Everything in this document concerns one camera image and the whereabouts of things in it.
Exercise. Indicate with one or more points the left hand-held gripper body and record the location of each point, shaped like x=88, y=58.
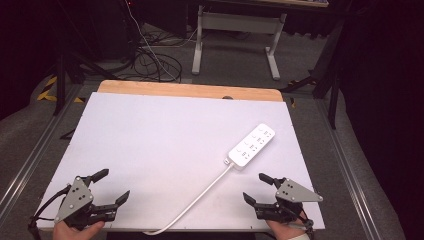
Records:
x=74, y=198

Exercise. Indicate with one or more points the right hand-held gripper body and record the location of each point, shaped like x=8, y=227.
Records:
x=293, y=193

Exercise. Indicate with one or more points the person's left hand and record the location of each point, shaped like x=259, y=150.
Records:
x=78, y=232

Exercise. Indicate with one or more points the person's right hand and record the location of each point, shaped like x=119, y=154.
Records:
x=283, y=230

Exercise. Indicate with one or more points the white power strip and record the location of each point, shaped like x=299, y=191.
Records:
x=251, y=145

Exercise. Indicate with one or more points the white sleeve cuff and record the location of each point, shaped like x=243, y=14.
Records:
x=300, y=237

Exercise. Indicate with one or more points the white board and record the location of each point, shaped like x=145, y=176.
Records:
x=150, y=140

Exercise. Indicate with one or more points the wooden table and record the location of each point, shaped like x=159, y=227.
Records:
x=173, y=89

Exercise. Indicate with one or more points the black tripod stand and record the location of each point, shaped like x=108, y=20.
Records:
x=63, y=66

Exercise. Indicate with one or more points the black metal stand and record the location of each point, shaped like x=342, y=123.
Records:
x=328, y=73

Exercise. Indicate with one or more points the black curtain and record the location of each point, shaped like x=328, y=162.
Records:
x=386, y=100

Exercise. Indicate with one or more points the aluminium floor rail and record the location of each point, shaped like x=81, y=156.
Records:
x=346, y=166
x=36, y=146

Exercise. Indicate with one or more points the white metal desk frame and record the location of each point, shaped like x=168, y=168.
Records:
x=233, y=23

